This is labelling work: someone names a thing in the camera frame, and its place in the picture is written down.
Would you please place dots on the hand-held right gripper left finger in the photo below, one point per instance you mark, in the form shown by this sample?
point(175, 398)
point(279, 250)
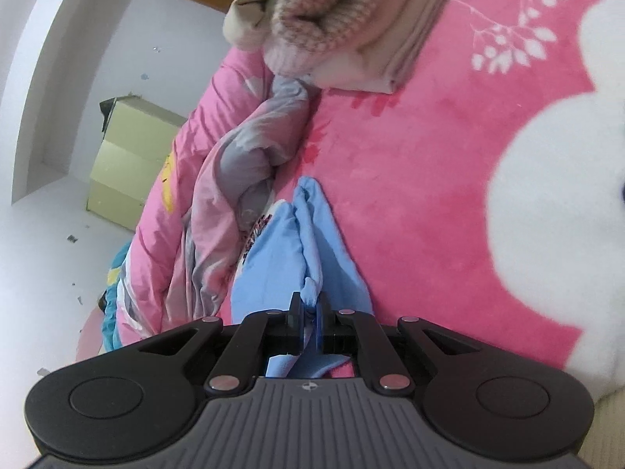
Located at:
point(296, 325)

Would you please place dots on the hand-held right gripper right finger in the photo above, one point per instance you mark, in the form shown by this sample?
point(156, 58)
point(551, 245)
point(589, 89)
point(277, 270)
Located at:
point(320, 327)

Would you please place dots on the blue t-shirt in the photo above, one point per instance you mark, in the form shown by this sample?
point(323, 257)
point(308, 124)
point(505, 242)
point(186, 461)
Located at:
point(298, 254)

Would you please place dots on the pink patterned quilt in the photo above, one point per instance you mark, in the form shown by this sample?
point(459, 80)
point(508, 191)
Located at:
point(210, 195)

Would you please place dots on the teal patterned quilt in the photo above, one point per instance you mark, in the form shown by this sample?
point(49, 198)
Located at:
point(112, 303)

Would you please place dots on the pink and white headboard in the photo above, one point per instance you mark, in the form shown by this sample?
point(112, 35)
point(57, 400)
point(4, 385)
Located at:
point(90, 337)

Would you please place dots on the pale green wardrobe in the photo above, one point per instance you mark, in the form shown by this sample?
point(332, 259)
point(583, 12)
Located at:
point(129, 161)

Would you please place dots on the pale pink folded cloth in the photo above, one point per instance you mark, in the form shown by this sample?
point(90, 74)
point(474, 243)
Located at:
point(390, 44)

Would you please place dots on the cream folded towel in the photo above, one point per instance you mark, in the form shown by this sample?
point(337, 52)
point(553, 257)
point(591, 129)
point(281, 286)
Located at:
point(259, 10)

